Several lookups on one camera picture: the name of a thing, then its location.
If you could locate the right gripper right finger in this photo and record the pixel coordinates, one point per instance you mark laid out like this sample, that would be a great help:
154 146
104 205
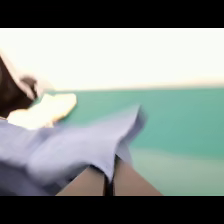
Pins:
130 181

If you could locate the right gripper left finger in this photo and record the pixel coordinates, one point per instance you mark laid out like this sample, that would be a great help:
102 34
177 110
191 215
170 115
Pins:
90 183

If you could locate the purple shirt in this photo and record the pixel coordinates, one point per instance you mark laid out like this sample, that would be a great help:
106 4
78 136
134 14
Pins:
66 150

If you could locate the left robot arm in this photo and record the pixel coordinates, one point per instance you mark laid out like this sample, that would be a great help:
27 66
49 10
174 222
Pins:
10 90

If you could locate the cream garment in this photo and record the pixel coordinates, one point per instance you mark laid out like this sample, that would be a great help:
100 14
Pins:
46 111

